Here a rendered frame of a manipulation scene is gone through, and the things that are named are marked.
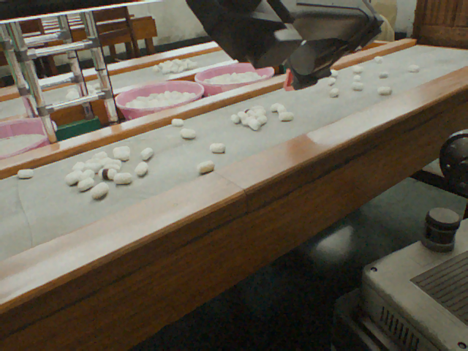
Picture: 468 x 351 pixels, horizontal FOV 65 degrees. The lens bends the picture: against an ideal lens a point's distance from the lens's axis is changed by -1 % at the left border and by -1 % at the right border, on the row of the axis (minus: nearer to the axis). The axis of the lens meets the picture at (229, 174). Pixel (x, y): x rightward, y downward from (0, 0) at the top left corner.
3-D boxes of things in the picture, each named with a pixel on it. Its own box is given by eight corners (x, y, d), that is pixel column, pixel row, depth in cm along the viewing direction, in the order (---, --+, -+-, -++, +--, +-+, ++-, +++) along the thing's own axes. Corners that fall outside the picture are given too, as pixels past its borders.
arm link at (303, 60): (387, 28, 65) (357, -9, 66) (349, 47, 59) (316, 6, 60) (344, 69, 75) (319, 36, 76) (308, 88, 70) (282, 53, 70)
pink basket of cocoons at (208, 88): (291, 98, 126) (290, 69, 121) (227, 120, 113) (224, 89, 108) (243, 84, 145) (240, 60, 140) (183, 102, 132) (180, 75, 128)
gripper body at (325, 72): (281, 63, 79) (300, 42, 72) (314, 53, 84) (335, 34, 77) (295, 89, 78) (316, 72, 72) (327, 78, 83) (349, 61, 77)
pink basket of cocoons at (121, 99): (224, 113, 118) (221, 84, 114) (169, 146, 99) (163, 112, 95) (161, 104, 132) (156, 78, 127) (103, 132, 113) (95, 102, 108)
